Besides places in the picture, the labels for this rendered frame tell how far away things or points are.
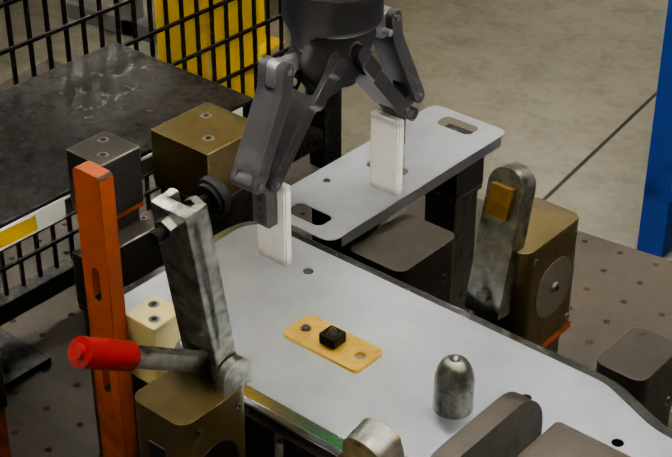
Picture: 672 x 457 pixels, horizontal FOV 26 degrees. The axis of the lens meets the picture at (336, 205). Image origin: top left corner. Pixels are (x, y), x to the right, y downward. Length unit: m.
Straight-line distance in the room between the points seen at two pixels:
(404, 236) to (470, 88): 2.50
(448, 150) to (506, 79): 2.44
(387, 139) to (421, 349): 0.18
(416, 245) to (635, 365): 0.27
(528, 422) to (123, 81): 0.83
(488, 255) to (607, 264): 0.64
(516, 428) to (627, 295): 0.98
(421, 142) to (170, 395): 0.53
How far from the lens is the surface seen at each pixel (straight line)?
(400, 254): 1.38
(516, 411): 0.87
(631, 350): 1.27
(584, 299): 1.84
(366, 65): 1.10
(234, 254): 1.35
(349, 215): 1.40
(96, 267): 1.13
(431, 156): 1.51
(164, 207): 1.01
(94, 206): 1.10
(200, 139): 1.42
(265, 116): 1.05
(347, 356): 1.21
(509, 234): 1.26
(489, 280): 1.29
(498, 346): 1.24
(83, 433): 1.63
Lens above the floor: 1.73
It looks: 31 degrees down
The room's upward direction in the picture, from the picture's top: straight up
